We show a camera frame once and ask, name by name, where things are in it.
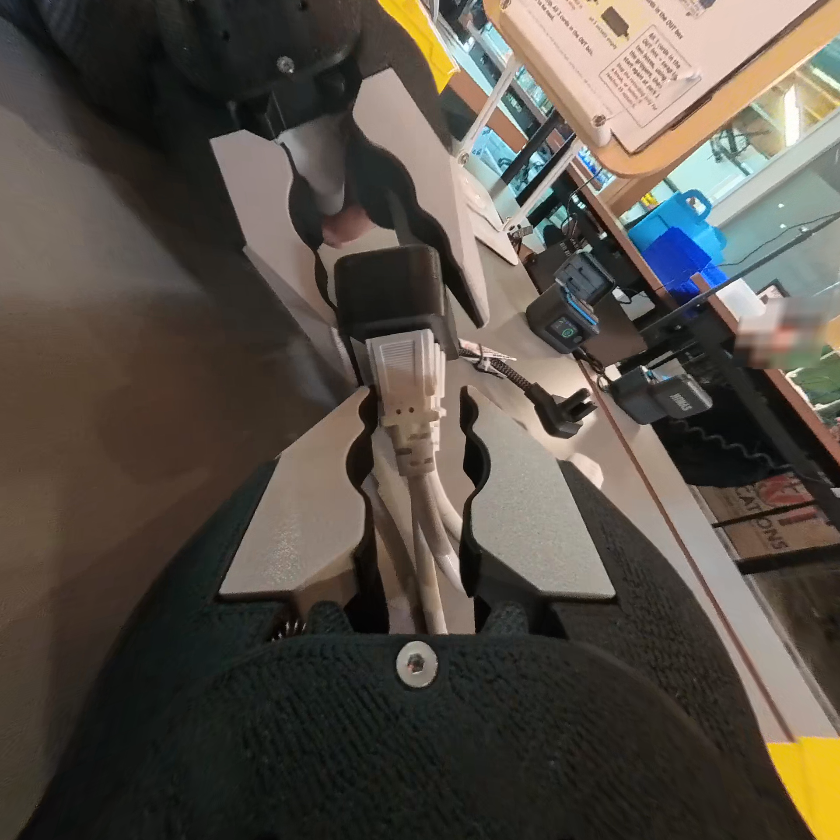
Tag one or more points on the cardboard box with red print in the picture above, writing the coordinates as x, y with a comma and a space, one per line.
754, 525

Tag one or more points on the brown-edged desk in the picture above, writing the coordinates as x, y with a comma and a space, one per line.
787, 387

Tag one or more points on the light blue plastic case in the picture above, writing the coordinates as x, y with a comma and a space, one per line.
682, 213

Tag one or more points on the black flat plug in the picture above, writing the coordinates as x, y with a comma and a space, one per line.
564, 413

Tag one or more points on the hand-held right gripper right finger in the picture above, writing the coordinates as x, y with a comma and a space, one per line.
538, 525

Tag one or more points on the white plastic box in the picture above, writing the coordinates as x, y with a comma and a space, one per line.
741, 295

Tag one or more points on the dark blue bin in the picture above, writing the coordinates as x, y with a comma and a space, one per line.
676, 262

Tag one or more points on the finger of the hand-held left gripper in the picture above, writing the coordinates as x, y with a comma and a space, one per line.
256, 190
426, 144

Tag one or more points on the white board stand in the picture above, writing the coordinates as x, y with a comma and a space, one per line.
489, 229

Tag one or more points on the black power strip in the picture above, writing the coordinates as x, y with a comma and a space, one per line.
387, 289

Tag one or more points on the black device with white print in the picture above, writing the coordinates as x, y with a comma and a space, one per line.
663, 394

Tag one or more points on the glass partition window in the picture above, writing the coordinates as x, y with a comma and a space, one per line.
774, 197

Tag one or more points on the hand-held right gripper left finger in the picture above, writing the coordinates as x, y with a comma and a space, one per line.
295, 525

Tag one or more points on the person's left forearm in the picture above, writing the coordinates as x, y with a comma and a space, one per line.
79, 39

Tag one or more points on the person's left hand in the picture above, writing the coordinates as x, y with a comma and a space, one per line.
344, 228

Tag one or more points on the plywood board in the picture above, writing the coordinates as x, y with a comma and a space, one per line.
643, 167

